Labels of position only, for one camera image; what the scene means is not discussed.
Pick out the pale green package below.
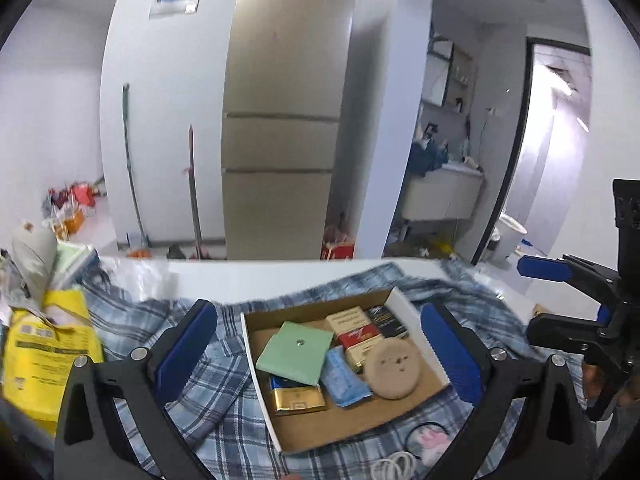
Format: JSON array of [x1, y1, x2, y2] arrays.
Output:
[[55, 244, 101, 291]]

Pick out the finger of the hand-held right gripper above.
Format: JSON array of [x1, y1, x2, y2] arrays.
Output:
[[516, 254, 621, 306], [526, 312, 613, 361]]

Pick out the red plastic bags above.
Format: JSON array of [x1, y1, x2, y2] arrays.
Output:
[[47, 182, 106, 211]]

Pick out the white toilet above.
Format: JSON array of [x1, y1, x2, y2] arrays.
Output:
[[492, 212, 528, 266]]

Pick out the bathroom mirror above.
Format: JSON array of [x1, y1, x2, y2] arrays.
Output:
[[425, 40, 456, 108]]

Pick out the bathroom vanity cabinet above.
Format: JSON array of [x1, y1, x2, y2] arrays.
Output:
[[400, 167, 485, 221]]

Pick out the blue plaid blanket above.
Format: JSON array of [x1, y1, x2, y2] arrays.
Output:
[[75, 260, 541, 480]]

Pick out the wooden bathroom shelf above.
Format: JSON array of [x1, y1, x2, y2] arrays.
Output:
[[445, 47, 475, 116]]

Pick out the dark long-handled tool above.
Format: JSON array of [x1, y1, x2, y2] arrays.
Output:
[[186, 125, 205, 260]]

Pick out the light blue tissue packet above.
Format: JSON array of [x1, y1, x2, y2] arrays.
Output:
[[320, 346, 375, 407]]

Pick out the black tissue packet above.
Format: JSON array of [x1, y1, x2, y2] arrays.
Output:
[[364, 305, 410, 341]]

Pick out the beige round sponge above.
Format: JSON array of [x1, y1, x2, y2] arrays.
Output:
[[362, 338, 423, 401]]

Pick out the red and gold cigarette pack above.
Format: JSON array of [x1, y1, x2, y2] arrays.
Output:
[[325, 307, 383, 373]]

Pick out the blue and gold cigarette pack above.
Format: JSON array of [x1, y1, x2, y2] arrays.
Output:
[[269, 375, 328, 417]]

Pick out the black door frame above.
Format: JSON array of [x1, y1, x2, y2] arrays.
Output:
[[470, 37, 591, 266]]

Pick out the blue cloth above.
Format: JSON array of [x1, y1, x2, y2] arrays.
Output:
[[407, 140, 448, 178]]

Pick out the yellow plastic bag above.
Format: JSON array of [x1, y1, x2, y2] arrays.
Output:
[[2, 287, 106, 436]]

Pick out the white cardboard box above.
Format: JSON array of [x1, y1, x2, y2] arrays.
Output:
[[240, 287, 451, 456]]

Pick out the white cable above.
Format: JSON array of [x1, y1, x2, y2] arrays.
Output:
[[370, 451, 418, 480]]

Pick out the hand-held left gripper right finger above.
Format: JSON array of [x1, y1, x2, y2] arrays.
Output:
[[419, 302, 598, 480]]

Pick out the red box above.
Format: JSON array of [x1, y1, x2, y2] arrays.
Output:
[[320, 237, 356, 261]]

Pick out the person's right hand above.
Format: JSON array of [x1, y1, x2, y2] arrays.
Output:
[[581, 359, 602, 403]]

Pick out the pink plush hair tie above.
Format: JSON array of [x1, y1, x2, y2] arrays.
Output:
[[404, 421, 453, 466]]

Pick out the orange plastic bag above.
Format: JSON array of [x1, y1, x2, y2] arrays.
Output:
[[52, 207, 86, 241]]

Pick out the gold refrigerator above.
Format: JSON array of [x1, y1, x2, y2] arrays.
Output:
[[221, 0, 360, 261]]

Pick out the grey fabric bag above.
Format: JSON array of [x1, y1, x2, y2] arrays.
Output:
[[11, 225, 60, 306]]

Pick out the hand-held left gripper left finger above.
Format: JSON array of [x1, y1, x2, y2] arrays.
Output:
[[52, 299, 218, 480]]

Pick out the green snap pouch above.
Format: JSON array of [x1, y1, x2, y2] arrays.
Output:
[[256, 321, 335, 386]]

